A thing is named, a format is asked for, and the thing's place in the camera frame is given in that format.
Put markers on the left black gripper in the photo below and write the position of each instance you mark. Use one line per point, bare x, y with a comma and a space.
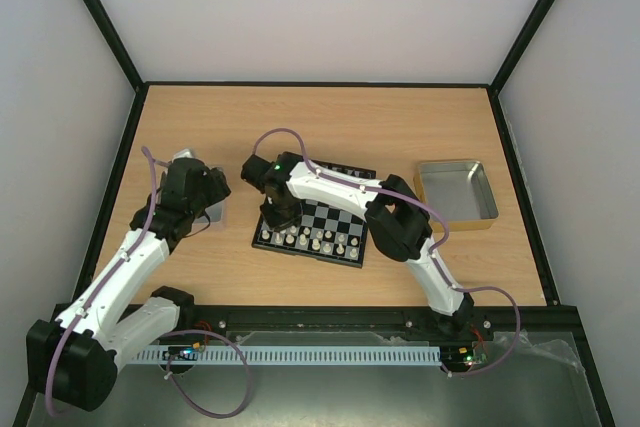
218, 182

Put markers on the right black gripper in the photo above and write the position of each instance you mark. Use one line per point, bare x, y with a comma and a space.
279, 212

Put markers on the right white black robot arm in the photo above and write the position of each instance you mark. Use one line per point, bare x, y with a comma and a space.
397, 222

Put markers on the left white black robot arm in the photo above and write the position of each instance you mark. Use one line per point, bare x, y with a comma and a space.
77, 357

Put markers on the folding magnetic chess board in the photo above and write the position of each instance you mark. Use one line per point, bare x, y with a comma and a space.
323, 232

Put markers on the gold sided metal tin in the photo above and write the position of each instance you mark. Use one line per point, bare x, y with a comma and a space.
459, 191

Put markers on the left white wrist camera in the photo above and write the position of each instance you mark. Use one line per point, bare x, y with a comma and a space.
184, 153

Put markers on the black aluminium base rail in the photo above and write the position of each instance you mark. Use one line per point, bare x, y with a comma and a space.
409, 323

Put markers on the light blue slotted cable duct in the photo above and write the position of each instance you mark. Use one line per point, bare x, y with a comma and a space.
292, 355

